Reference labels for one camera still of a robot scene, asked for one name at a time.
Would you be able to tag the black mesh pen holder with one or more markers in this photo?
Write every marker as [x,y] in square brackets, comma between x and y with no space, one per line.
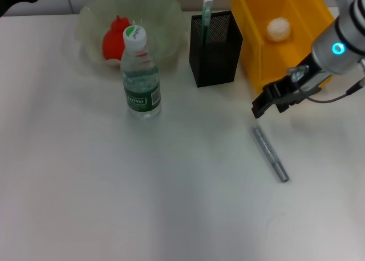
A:
[214,64]

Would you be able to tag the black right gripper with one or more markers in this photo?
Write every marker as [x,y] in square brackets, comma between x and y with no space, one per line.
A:
[306,78]

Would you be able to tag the white paper ball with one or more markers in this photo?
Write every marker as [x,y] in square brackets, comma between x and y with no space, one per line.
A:
[279,29]

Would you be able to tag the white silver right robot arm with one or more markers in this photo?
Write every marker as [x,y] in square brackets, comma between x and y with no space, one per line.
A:
[342,38]

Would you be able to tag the orange toy fruit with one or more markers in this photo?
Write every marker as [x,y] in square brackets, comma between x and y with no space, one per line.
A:
[112,43]

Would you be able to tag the grey marker pen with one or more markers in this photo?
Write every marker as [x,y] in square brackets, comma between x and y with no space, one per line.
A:
[271,155]

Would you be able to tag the clear green-label water bottle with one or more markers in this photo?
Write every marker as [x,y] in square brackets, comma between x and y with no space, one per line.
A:
[141,81]

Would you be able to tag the green utility knife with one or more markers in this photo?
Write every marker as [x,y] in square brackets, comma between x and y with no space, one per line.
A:
[206,21]

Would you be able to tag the yellow plastic bin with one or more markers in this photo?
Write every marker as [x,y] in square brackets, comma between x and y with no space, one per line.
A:
[256,50]

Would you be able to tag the translucent green fruit bowl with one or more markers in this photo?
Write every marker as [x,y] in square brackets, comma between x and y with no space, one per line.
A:
[159,24]

